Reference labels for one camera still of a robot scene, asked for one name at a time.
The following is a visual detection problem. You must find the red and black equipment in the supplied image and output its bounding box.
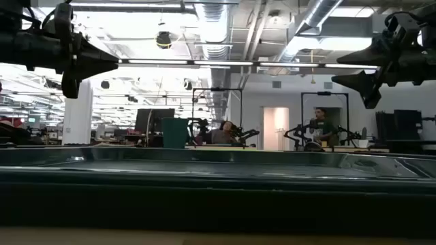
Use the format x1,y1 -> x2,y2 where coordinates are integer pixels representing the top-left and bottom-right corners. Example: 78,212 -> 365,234
0,116 -> 45,146

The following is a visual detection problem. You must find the black computer monitor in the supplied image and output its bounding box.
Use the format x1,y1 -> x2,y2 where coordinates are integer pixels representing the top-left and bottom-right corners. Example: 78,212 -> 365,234
134,108 -> 176,134

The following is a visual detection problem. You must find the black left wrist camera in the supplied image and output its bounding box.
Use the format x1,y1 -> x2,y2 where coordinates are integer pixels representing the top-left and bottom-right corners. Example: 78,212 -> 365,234
50,1 -> 74,35

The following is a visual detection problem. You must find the slanted silver ventilation duct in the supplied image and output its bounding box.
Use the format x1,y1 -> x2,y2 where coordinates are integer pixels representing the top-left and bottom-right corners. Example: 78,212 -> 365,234
275,0 -> 343,65

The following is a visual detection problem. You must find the dark green serving tray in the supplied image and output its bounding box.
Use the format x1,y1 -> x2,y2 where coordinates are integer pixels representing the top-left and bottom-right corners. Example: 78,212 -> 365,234
0,146 -> 436,238

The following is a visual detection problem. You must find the black ceiling dome fixture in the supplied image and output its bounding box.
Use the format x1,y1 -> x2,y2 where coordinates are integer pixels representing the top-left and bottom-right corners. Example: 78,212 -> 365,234
155,31 -> 172,50

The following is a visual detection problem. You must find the black cabinet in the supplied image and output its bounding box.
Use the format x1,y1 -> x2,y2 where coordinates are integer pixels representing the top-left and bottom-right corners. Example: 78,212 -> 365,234
375,109 -> 424,141

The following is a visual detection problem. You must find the person by black frame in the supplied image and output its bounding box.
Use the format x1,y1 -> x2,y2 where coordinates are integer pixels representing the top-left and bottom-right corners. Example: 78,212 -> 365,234
310,107 -> 341,148

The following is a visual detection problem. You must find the seated person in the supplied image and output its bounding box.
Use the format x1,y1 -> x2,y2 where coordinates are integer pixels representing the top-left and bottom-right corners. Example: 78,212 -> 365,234
210,120 -> 240,146

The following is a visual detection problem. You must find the ribbed silver ventilation duct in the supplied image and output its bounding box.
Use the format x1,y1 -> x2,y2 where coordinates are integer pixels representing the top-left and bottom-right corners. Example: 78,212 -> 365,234
194,0 -> 233,118

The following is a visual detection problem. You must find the long ceiling light bar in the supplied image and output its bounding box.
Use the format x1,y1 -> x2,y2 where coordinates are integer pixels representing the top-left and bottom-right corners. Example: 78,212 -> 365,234
117,59 -> 379,69

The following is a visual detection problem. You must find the black metal rig frame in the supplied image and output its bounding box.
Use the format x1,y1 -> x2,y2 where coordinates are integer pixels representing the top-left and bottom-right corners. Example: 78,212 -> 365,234
191,87 -> 244,148
300,91 -> 350,148

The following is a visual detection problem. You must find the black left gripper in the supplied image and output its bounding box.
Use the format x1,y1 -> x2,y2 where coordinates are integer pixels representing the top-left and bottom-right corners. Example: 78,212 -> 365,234
35,30 -> 119,99

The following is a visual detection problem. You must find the white building pillar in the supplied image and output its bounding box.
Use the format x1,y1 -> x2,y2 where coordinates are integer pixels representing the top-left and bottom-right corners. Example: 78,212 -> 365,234
62,80 -> 94,146

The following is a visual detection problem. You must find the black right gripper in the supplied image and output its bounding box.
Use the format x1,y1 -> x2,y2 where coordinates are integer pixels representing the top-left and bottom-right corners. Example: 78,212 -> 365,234
331,13 -> 423,110

